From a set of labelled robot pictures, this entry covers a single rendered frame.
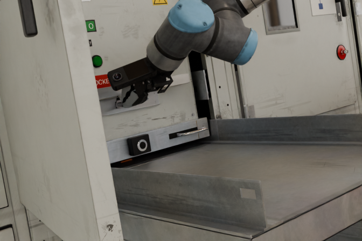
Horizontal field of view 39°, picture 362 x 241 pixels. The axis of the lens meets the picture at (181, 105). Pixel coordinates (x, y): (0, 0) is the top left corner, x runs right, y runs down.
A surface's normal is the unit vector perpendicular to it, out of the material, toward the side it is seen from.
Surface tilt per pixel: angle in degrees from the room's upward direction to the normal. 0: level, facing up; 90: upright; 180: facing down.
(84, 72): 90
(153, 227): 90
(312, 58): 90
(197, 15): 58
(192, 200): 90
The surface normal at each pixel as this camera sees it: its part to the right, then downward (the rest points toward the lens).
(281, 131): -0.76, 0.17
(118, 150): 0.62, -0.05
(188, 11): 0.37, -0.55
